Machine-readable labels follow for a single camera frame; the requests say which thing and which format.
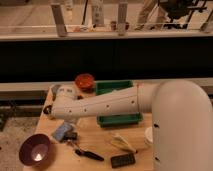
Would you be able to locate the blue sponge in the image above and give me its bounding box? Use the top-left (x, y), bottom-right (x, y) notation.
top-left (52, 121), bottom-right (73, 142)

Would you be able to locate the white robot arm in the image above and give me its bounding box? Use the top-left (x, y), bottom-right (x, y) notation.
top-left (51, 80), bottom-right (213, 171)

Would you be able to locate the green plastic tray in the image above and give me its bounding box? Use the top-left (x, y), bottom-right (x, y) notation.
top-left (95, 80), bottom-right (143, 127)

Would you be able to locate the orange bowl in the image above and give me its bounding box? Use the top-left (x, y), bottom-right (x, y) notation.
top-left (75, 73), bottom-right (94, 91)

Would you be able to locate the yellow banana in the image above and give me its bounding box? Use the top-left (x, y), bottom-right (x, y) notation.
top-left (110, 133), bottom-right (137, 153)

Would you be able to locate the wooden board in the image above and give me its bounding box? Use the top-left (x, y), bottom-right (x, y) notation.
top-left (22, 80), bottom-right (158, 171)

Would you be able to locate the small metal cup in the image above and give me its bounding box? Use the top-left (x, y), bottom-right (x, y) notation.
top-left (43, 105), bottom-right (52, 118)

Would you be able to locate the black rectangular eraser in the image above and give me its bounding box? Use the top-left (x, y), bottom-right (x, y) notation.
top-left (111, 153), bottom-right (135, 168)

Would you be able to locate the purple bowl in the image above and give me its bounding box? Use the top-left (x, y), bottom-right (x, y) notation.
top-left (19, 134), bottom-right (51, 166)

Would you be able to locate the black office chair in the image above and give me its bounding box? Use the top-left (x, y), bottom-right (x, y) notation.
top-left (158, 0), bottom-right (207, 29)

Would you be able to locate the black handled brush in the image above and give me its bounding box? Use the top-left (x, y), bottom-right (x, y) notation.
top-left (63, 131), bottom-right (106, 162)

